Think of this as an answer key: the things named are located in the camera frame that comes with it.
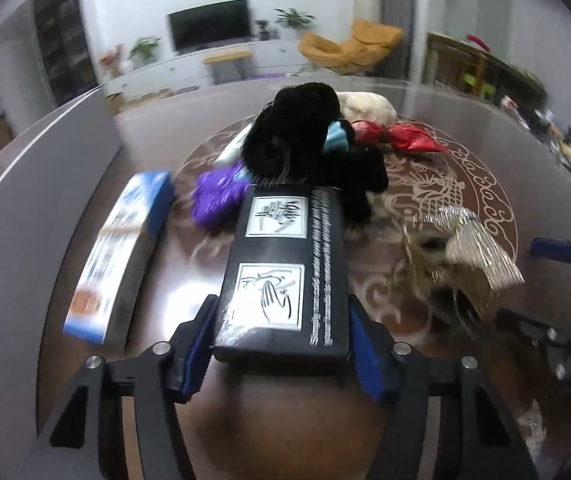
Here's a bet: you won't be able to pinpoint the wooden bench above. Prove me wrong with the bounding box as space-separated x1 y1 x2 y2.
202 50 254 86

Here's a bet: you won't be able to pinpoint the white partition board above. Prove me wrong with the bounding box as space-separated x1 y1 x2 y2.
0 85 121 461

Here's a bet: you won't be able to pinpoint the wooden chair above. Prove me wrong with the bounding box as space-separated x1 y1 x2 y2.
423 32 501 98

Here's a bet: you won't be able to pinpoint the purple plastic toy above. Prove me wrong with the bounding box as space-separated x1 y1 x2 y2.
190 160 251 228

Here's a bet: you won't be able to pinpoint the cream knitted hat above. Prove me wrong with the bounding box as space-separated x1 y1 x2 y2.
336 91 397 126

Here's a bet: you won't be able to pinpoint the gold foil wrapper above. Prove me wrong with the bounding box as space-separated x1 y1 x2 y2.
400 206 525 321

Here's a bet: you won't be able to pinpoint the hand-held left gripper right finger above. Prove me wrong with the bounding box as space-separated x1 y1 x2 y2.
348 296 541 480

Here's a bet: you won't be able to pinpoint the black television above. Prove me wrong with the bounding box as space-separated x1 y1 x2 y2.
167 0 252 56

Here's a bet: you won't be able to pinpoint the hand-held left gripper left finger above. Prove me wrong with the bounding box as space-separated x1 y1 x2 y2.
48 294 221 480

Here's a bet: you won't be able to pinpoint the red flower arrangement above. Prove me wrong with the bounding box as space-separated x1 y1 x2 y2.
100 44 125 78

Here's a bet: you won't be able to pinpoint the large leafy potted plant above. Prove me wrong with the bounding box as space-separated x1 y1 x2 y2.
274 7 315 41

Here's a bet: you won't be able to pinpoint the cluttered sideboard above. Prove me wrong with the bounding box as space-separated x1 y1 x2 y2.
500 60 571 201

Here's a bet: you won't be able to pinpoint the dark glass display cabinet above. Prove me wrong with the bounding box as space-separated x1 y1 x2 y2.
33 0 99 106

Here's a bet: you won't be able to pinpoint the black printed box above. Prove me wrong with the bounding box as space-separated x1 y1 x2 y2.
212 184 351 365

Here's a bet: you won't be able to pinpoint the blue and white box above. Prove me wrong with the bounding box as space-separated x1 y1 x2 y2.
63 170 175 346

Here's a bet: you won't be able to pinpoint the white tube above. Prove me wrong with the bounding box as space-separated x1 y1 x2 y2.
214 120 256 167

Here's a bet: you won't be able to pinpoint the brown patterned desktop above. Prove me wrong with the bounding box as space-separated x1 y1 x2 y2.
36 77 571 480

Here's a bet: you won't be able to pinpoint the black fuzzy scarf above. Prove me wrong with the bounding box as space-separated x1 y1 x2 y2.
243 81 390 226

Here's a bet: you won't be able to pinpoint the cardboard box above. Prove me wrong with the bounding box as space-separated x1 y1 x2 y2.
106 87 171 113

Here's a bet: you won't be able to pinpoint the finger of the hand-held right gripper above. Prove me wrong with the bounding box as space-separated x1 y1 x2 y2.
531 232 571 271
496 308 571 361

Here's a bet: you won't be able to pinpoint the red foil packet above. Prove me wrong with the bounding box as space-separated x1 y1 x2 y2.
350 120 449 155

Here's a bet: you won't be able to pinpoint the grey curtain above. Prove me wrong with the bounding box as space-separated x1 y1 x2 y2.
380 0 419 78

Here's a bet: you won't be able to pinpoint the light blue plastic toy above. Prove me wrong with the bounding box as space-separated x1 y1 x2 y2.
321 121 355 155

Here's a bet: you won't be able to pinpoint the green potted plant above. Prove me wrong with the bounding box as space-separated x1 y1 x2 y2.
128 36 162 66

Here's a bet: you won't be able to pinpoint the yellow lounge chair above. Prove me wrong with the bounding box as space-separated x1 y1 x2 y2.
299 19 403 76

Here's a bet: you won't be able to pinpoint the white television cabinet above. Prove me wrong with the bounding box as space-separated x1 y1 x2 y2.
100 37 326 93

